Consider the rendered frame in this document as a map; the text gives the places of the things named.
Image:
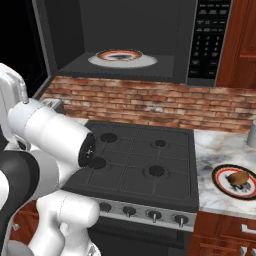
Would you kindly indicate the brown wooden wall cupboard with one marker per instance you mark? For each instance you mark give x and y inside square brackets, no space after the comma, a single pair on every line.
[240,40]

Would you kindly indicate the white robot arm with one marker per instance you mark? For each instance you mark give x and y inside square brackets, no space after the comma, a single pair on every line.
[50,130]

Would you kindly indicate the red-rimmed patterned plate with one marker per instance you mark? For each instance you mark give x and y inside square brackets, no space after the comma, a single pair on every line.
[221,186]
[110,54]

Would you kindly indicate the grey metal canister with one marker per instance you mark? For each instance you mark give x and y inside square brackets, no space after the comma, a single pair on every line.
[252,135]

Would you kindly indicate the black stove knob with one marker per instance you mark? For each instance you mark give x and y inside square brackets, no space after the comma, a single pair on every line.
[105,207]
[129,210]
[154,215]
[181,219]

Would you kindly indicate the black oven door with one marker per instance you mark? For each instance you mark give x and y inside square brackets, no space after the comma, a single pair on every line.
[143,240]

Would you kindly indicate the dark grey microwave oven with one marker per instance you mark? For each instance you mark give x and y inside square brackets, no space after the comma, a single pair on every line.
[206,40]

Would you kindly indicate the brown wooden drawer front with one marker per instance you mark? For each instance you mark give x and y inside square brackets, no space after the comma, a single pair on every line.
[230,230]

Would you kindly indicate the brown potato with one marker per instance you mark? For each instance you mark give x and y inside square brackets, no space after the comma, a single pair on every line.
[238,177]

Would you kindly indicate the brown wooden cupboard door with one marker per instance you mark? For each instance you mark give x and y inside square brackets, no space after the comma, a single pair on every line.
[216,249]

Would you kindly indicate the brown wooden base cupboard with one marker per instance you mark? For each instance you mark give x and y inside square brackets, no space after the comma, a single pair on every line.
[25,220]

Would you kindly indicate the dark microwave door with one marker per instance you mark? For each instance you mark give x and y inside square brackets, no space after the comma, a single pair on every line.
[40,68]

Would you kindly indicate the grey toaster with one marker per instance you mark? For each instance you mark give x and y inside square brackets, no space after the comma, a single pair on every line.
[53,105]

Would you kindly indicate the white round turntable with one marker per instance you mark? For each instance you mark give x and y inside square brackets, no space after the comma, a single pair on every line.
[150,62]

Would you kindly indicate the dark grey gas stove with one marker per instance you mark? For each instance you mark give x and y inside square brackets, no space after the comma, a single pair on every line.
[140,156]

